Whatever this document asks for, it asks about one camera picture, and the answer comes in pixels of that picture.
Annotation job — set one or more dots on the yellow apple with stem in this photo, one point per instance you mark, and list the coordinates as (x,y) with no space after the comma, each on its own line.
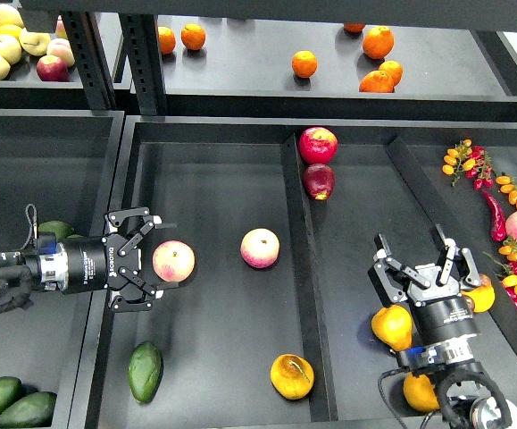
(34,43)

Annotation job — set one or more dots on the pale yellow apple middle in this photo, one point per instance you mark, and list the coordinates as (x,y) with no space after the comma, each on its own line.
(10,49)

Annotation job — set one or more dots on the black perforated shelf post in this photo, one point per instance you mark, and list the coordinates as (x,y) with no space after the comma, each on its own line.
(141,45)

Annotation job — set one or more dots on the orange tomato bunch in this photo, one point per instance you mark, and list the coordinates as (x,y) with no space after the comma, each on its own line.
(508,186)

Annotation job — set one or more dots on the bright red apple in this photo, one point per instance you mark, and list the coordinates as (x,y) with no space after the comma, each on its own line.
(317,145)

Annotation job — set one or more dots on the orange front right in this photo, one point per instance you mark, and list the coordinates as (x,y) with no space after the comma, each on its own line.
(377,82)

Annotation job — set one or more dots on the black centre divided tray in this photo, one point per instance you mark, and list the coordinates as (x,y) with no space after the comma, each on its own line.
(218,179)

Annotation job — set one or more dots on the orange behind right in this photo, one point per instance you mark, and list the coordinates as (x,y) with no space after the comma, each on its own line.
(394,69)

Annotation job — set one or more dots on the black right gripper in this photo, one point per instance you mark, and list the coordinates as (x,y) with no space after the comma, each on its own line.
(440,312)

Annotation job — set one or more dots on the yellow orange pear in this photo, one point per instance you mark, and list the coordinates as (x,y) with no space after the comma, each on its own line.
(292,376)

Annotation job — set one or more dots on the pink peach on shelf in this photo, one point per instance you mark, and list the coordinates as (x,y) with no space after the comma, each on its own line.
(61,48)

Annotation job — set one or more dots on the red apple on shelf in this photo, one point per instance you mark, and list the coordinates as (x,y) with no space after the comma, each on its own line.
(52,68)

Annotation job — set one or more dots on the pink apple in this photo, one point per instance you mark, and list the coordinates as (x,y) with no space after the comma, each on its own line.
(260,248)
(173,261)

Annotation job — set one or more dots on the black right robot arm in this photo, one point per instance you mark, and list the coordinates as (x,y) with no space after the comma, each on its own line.
(467,399)

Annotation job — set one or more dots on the orange far left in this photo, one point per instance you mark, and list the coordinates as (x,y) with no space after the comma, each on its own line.
(167,40)

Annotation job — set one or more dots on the yellow pear bottom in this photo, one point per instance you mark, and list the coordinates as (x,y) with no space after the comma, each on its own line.
(419,393)

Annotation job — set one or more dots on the black left tray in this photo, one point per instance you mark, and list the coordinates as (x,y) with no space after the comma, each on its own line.
(62,162)

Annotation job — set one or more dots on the red chili pepper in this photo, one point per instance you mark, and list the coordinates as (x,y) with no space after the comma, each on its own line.
(498,230)

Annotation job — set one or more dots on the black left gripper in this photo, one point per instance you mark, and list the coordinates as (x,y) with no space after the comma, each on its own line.
(114,261)

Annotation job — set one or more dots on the green avocado top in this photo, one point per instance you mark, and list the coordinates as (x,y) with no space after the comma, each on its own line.
(60,229)

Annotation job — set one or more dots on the yellow pear with brown top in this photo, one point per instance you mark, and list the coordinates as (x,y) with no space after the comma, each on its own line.
(482,297)

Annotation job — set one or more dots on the dark red apple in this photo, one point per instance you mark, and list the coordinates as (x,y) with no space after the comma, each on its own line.
(319,181)

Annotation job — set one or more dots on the yellow pear left of pile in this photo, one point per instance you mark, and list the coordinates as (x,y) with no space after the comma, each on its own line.
(394,326)

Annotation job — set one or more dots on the black upper left shelf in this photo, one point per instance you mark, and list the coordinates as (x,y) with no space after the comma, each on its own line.
(23,88)

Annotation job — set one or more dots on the dark green avocado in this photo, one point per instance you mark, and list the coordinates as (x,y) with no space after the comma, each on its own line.
(145,369)

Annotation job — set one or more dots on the black upper right shelf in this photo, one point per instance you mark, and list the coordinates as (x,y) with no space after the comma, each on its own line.
(244,69)

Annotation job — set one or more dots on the cherry tomato bunch top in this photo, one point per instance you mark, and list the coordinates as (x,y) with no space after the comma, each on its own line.
(466,160)

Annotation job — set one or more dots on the orange centre shelf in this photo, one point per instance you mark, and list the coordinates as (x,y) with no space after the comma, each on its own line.
(304,64)

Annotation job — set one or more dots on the pink apple left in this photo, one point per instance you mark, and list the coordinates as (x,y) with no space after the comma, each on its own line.
(173,261)

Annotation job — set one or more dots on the pink apple centre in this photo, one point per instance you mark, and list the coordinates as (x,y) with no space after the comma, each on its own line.
(260,248)

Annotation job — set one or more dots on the black shelf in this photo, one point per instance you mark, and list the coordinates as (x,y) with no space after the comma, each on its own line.
(23,88)
(244,69)

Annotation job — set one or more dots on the avocado bottom right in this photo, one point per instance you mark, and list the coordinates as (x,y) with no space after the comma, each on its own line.
(32,411)

